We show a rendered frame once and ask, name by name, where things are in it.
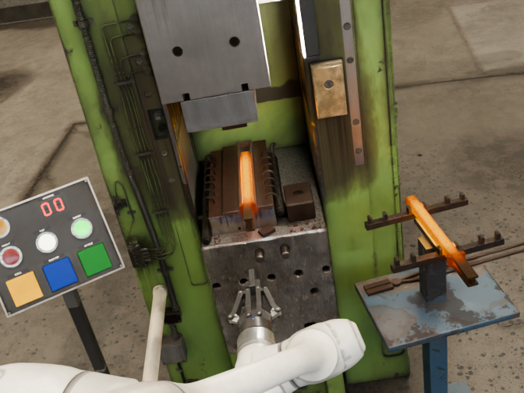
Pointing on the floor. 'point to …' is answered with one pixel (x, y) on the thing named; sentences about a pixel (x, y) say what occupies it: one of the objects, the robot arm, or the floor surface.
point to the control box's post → (72, 301)
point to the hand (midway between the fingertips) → (253, 281)
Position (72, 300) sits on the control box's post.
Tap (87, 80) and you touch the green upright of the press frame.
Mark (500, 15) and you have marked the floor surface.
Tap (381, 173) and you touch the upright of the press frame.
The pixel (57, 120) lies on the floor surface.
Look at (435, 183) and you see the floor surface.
